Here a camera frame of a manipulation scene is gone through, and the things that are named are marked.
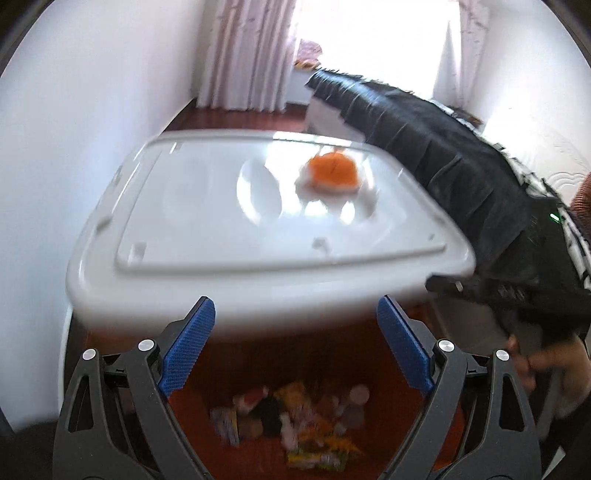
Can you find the beige insulated bottle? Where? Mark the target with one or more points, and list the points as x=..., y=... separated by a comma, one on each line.
x=355, y=406

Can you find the person's right hand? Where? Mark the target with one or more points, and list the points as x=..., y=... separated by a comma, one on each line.
x=572, y=369

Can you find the white plastic storage box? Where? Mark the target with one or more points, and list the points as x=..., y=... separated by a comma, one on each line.
x=194, y=221

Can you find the dark grey bed blanket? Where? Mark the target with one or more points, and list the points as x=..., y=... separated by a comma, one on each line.
x=438, y=166

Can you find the orange plush toy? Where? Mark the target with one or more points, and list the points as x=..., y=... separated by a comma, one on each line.
x=330, y=173

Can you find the white embossed panel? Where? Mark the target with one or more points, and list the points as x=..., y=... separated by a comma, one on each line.
x=540, y=147

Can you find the blue carton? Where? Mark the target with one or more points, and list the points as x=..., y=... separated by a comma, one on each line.
x=226, y=424

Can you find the red and white wrapper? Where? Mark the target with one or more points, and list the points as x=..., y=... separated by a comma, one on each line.
x=251, y=399

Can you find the green snack packet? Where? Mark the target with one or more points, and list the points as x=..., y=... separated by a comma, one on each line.
x=323, y=450

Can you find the pink patterned curtain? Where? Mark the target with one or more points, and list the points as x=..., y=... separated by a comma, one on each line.
x=244, y=50

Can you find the orange plastic bin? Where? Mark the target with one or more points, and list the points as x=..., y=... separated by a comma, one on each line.
x=295, y=355

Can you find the white bed frame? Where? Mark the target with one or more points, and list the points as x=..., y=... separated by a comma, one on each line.
x=328, y=117

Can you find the red-brown cloth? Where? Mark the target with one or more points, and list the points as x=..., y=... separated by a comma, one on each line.
x=582, y=194

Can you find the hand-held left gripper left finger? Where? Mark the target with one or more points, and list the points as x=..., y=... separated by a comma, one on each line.
x=187, y=350

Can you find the folded pink quilts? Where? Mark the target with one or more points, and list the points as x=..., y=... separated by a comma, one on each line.
x=308, y=53

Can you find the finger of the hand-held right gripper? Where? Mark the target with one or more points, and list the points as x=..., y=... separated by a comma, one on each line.
x=466, y=288

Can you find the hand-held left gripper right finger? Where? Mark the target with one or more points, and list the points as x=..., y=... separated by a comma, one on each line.
x=406, y=346

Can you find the sheer pink curtain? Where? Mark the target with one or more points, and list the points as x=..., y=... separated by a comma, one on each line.
x=464, y=41

